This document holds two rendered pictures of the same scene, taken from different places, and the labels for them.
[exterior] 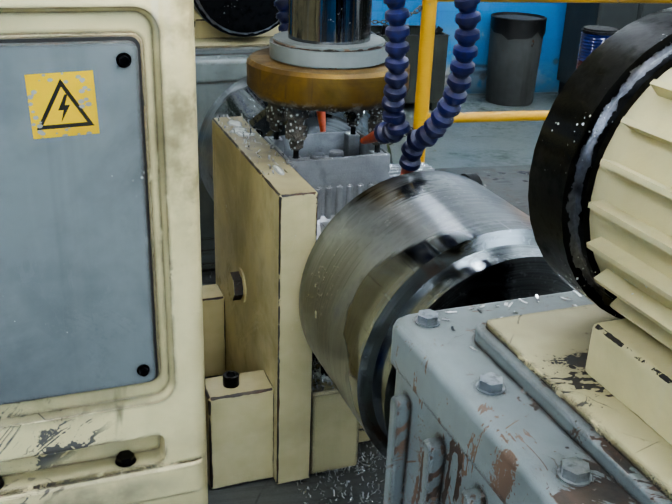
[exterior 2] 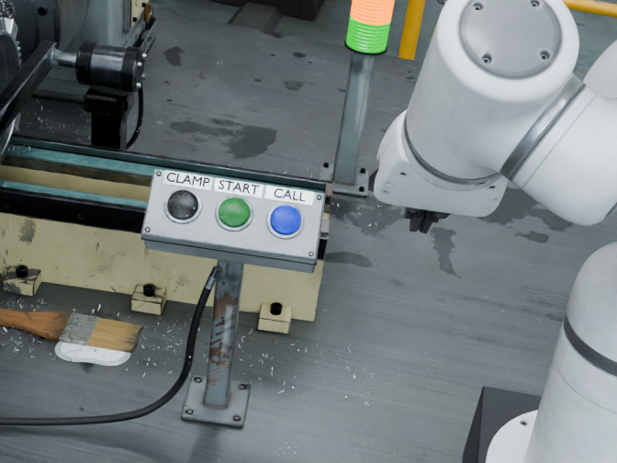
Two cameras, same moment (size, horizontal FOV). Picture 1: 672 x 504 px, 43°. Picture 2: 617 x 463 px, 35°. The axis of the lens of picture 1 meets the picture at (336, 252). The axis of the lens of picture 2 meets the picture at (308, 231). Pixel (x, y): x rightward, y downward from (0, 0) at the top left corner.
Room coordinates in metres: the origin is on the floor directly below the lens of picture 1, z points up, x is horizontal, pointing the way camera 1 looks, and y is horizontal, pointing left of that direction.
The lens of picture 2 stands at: (0.14, -0.86, 1.57)
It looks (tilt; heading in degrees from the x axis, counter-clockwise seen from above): 33 degrees down; 21
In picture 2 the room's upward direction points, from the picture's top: 9 degrees clockwise
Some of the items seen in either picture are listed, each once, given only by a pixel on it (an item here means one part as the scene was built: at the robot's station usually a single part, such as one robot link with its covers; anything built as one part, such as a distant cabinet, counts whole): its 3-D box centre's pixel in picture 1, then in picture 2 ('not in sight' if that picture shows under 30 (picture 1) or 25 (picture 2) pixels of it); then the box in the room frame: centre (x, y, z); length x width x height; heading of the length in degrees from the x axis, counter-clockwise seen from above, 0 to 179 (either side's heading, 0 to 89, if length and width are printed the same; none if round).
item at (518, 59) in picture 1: (513, 59); not in sight; (6.16, -1.21, 0.30); 0.39 x 0.39 x 0.60
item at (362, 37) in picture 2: not in sight; (367, 32); (1.44, -0.42, 1.05); 0.06 x 0.06 x 0.04
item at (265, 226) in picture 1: (229, 292); not in sight; (0.91, 0.12, 0.97); 0.30 x 0.11 x 0.34; 21
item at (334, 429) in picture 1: (325, 411); not in sight; (0.84, 0.01, 0.86); 0.07 x 0.06 x 0.12; 21
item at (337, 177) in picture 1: (324, 174); not in sight; (0.95, 0.02, 1.11); 0.12 x 0.11 x 0.07; 111
